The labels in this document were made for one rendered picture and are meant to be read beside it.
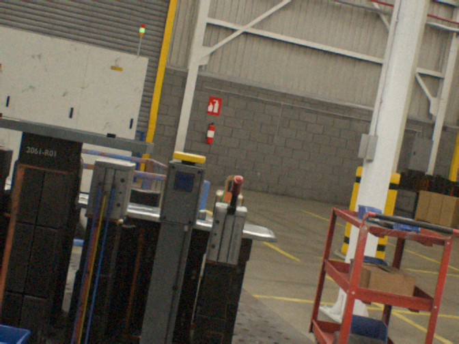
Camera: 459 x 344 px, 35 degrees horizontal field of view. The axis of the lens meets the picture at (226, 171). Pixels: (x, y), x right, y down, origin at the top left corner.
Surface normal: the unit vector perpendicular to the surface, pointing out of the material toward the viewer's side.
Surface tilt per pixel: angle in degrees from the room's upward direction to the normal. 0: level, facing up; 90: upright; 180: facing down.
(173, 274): 90
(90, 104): 90
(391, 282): 90
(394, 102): 90
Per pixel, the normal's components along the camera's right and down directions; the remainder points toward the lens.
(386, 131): 0.32, 0.11
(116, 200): 0.00, 0.05
